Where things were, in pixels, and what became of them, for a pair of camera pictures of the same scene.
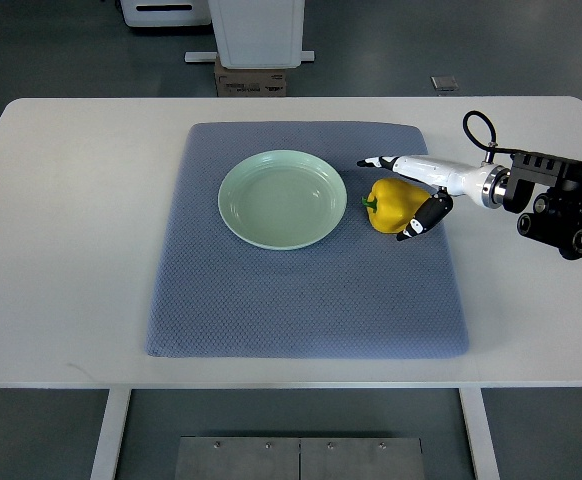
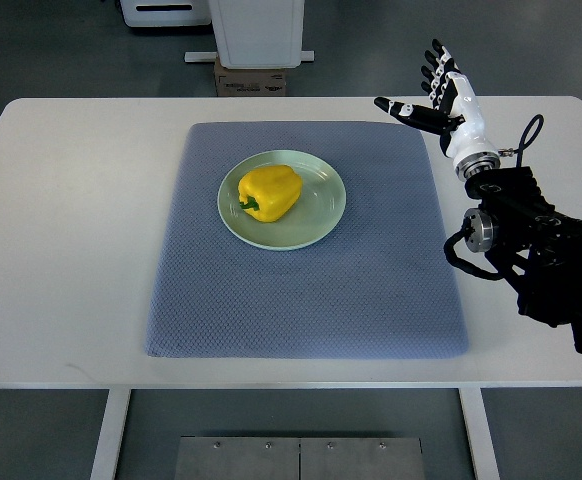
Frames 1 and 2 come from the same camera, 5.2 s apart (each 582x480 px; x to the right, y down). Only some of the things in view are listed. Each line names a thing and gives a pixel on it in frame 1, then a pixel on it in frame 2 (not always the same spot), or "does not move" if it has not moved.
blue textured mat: [359, 293] does not move
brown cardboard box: [249, 82] does not move
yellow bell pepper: [394, 205] → [269, 193]
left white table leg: [106, 454] does not move
